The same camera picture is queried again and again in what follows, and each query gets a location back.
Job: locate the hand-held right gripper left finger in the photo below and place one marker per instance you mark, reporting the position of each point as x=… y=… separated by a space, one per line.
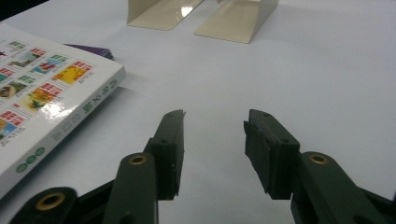
x=168 y=149

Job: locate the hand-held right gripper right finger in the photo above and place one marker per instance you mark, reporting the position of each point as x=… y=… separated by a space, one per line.
x=280 y=165

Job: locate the purple magazine with blue spine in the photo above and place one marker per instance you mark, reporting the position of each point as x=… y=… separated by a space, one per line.
x=96 y=51

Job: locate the wooden book rack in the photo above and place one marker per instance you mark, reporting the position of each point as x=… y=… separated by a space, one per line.
x=162 y=15

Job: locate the white paper sheet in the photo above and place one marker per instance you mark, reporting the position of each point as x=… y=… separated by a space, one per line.
x=249 y=77

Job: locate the black curtain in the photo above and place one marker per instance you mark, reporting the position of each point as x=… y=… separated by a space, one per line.
x=15 y=7

